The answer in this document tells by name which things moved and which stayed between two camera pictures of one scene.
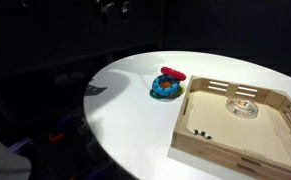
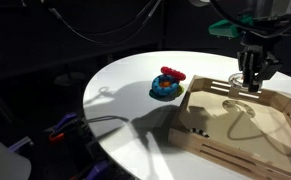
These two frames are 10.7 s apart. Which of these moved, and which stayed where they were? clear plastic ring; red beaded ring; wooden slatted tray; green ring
Moved: clear plastic ring
Stayed: red beaded ring; wooden slatted tray; green ring
